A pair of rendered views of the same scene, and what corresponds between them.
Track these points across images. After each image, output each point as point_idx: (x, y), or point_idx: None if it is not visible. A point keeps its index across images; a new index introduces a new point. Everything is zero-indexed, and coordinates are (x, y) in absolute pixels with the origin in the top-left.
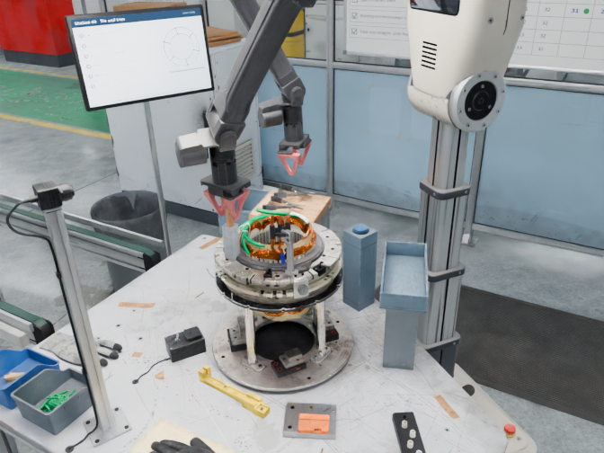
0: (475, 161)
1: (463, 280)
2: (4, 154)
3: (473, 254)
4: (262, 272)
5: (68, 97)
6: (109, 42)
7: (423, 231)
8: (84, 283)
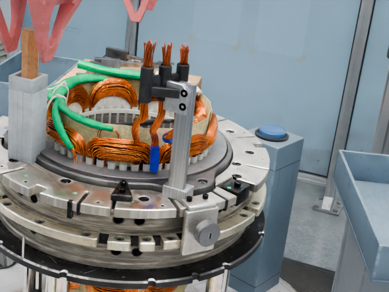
0: (349, 88)
1: (331, 264)
2: None
3: (339, 226)
4: (104, 190)
5: None
6: None
7: (388, 143)
8: None
